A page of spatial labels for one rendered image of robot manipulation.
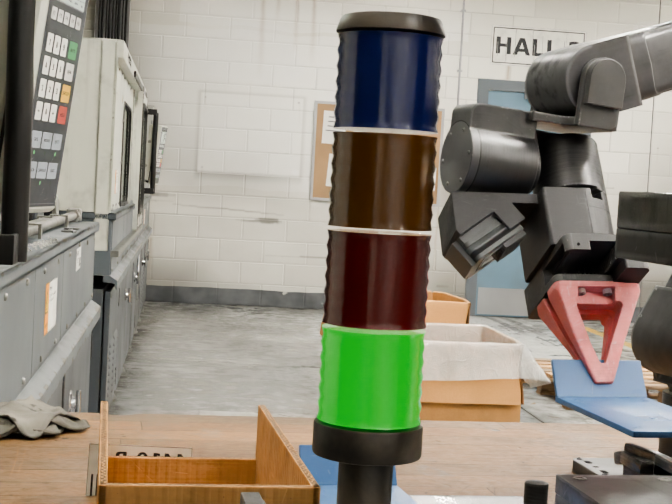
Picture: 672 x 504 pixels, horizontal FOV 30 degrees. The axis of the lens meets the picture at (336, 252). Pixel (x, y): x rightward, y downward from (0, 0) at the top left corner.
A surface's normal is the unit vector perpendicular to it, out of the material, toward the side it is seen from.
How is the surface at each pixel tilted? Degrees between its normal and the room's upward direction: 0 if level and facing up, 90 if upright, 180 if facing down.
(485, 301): 90
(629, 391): 59
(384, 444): 90
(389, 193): 76
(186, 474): 90
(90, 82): 90
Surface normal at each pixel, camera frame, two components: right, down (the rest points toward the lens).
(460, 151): -0.93, -0.11
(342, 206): -0.69, -0.25
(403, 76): 0.25, -0.18
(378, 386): 0.10, 0.30
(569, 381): 0.17, -0.46
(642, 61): 0.33, 0.02
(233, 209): 0.12, 0.06
